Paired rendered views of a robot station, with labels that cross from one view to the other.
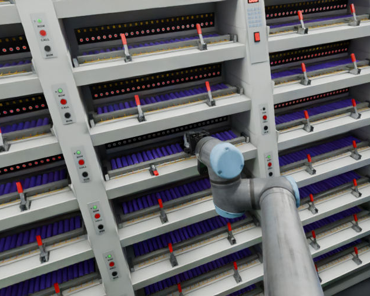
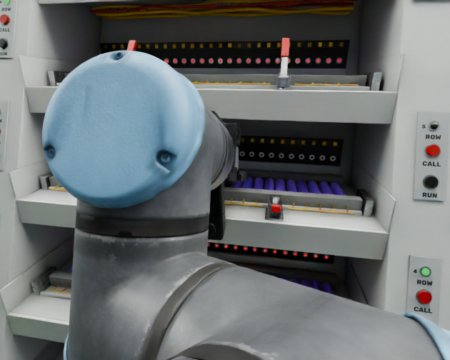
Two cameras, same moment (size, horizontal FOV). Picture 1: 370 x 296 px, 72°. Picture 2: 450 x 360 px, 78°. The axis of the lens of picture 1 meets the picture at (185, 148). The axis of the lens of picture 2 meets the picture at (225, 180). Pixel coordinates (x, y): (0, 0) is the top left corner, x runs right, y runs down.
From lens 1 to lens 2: 0.64 m
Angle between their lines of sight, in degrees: 28
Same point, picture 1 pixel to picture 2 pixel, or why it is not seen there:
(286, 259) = not seen: outside the picture
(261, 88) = (434, 70)
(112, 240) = not seen: outside the picture
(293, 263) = not seen: outside the picture
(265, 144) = (421, 231)
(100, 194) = (6, 203)
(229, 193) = (88, 283)
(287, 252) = not seen: outside the picture
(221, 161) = (71, 104)
